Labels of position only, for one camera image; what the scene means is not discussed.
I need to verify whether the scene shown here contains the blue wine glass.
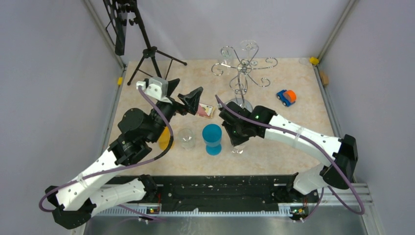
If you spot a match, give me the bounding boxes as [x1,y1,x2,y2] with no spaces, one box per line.
[202,124,222,156]

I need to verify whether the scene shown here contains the playing card box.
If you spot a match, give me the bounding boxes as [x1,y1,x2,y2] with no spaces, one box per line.
[196,103,215,119]

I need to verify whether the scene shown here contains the blue orange toy car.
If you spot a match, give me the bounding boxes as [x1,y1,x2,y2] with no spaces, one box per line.
[276,90,297,107]

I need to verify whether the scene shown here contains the chrome wine glass rack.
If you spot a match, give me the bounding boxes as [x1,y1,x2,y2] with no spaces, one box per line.
[211,44,278,111]

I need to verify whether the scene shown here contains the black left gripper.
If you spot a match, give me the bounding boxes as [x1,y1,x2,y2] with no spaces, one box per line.
[147,78,203,143]

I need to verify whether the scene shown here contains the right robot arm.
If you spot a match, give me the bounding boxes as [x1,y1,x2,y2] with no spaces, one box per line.
[219,102,358,202]

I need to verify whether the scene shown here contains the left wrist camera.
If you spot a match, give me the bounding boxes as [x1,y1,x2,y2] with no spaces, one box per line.
[136,77,172,104]

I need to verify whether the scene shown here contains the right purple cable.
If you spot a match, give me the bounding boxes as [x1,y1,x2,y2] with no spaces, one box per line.
[214,94,366,221]

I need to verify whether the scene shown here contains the clear small wine glass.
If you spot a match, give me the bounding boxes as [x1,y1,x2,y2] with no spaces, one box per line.
[231,144,246,154]

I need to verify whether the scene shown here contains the yellow corner clamp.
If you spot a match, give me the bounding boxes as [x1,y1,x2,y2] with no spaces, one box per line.
[309,57,320,66]

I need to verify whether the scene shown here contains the yellow wine glass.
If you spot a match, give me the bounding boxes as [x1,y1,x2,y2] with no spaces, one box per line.
[158,127,170,150]

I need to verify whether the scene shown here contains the purple cable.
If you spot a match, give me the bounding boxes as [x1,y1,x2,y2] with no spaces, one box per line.
[214,94,366,221]
[39,85,175,223]

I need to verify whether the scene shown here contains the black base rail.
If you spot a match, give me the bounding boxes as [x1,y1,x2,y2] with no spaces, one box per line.
[107,174,309,215]

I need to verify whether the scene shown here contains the clear tall stemmed glass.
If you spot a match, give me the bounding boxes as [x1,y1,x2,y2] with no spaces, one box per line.
[240,40,258,66]

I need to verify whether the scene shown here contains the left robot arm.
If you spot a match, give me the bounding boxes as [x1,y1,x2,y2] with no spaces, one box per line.
[44,77,203,230]

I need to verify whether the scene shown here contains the black perforated plate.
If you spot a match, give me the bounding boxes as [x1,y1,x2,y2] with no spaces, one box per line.
[103,0,128,56]

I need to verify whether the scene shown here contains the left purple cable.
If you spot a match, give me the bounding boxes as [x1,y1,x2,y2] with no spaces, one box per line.
[39,85,175,223]

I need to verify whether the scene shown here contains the black tripod stand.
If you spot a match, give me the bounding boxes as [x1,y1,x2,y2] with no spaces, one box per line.
[126,0,187,86]

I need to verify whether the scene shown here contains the clear patterned wine glass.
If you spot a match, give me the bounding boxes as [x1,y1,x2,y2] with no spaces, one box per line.
[178,128,195,150]

